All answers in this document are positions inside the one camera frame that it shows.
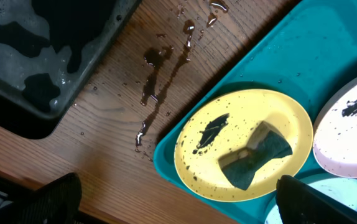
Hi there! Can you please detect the teal plastic tray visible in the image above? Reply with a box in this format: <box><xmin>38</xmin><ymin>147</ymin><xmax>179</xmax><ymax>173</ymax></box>
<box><xmin>154</xmin><ymin>0</ymin><xmax>357</xmax><ymax>223</ymax></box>

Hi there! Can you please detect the green scrubbing sponge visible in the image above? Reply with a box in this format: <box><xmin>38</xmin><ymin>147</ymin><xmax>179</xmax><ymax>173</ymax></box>
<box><xmin>218</xmin><ymin>121</ymin><xmax>293</xmax><ymax>190</ymax></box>

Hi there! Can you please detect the white plate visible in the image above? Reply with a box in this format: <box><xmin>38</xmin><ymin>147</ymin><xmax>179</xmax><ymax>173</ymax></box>
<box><xmin>313</xmin><ymin>77</ymin><xmax>357</xmax><ymax>178</ymax></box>

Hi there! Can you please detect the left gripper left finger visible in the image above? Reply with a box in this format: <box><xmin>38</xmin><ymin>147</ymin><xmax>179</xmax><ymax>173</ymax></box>
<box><xmin>0</xmin><ymin>172</ymin><xmax>82</xmax><ymax>224</ymax></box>

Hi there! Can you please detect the light blue plate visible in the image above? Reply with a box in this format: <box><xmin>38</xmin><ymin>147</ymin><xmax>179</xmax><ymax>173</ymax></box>
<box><xmin>264</xmin><ymin>177</ymin><xmax>357</xmax><ymax>224</ymax></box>

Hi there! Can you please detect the yellow-green plate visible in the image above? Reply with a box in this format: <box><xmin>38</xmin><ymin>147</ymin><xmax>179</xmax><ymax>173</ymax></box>
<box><xmin>174</xmin><ymin>89</ymin><xmax>313</xmax><ymax>202</ymax></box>

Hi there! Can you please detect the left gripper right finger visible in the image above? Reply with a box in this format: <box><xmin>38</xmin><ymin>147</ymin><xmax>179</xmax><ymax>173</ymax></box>
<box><xmin>276</xmin><ymin>175</ymin><xmax>357</xmax><ymax>224</ymax></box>

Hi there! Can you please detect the black water tray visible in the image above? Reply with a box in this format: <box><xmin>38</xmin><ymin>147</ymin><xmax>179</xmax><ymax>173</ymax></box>
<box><xmin>0</xmin><ymin>0</ymin><xmax>139</xmax><ymax>139</ymax></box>

